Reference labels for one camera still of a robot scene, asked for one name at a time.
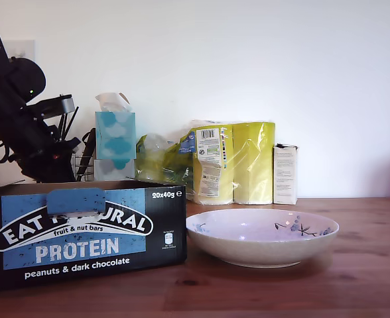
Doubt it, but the white floral ceramic bowl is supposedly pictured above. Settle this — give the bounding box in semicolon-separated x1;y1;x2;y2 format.
185;208;340;269

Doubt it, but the black blue snackbar carton box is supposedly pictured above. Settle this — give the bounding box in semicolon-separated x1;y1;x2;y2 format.
0;180;187;294

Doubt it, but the green plastic bag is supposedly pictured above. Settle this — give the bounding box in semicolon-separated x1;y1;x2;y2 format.
135;132;196;195

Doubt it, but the white tissue sheet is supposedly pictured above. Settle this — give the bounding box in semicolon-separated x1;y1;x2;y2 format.
95;93;132;114

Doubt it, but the white wall light switch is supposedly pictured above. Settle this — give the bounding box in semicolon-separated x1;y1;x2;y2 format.
1;40;36;63

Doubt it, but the blue cloud tissue box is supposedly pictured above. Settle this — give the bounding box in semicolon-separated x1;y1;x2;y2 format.
95;111;137;166

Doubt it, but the dark brown utensil handle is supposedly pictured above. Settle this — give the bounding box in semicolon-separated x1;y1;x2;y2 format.
75;129;97;183

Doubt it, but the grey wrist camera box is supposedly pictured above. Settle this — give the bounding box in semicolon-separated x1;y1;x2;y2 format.
32;93;77;119

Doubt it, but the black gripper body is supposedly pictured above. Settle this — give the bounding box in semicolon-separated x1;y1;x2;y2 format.
11;114;82;173

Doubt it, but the yellow kitchen roll pack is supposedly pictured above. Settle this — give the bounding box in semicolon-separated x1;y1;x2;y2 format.
180;119;277;206

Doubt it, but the small white carton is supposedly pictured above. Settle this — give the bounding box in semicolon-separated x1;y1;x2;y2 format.
273;143;299;205

